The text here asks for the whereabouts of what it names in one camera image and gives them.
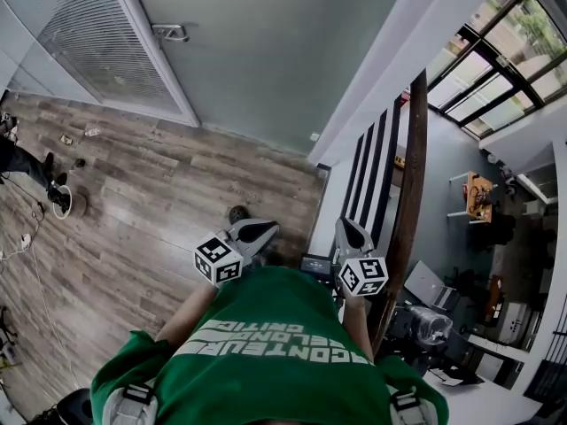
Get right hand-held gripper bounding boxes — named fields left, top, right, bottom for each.
left=332, top=218, right=390, bottom=298

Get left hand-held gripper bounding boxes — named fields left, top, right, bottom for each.
left=193, top=219, right=280, bottom=288

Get frosted glass door with handle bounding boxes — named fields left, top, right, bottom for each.
left=128, top=0, right=416, bottom=155

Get silver door lever handle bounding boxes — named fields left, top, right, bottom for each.
left=151, top=23, right=191, bottom=44

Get person's left forearm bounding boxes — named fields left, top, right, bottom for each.
left=154, top=283, right=218, bottom=349

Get person's right forearm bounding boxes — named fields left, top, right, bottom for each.
left=344, top=294, right=376, bottom=363

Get white framed glass door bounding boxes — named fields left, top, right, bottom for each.
left=104, top=0, right=202, bottom=128

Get person's grey trouser leg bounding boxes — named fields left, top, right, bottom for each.
left=252, top=252, right=285, bottom=271

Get small black screen device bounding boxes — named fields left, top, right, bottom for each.
left=300, top=252, right=335, bottom=279

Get black metal railing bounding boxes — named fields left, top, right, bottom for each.
left=340, top=95, right=403, bottom=248

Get wooden handrail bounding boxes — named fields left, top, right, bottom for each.
left=369, top=68, right=429, bottom=359

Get plastic-wrapped black machine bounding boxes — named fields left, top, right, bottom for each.
left=392, top=305, right=454, bottom=350

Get green printed t-shirt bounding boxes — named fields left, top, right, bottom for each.
left=90, top=266, right=449, bottom=425

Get cluttered wooden table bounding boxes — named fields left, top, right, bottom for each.
left=465, top=170, right=494, bottom=225

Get white table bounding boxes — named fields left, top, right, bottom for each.
left=423, top=367, right=544, bottom=425

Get black-framed windows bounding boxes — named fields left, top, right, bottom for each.
left=426, top=0, right=567, bottom=140

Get glass partition with blinds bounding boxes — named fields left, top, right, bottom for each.
left=35, top=0, right=185, bottom=115

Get black office chair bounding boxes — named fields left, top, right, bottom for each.
left=0, top=305, right=22, bottom=367

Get grey shoulder strap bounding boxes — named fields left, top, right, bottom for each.
left=101, top=382, right=159, bottom=425
left=386, top=386, right=439, bottom=425

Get white cable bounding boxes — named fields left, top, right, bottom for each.
left=0, top=219, right=81, bottom=389

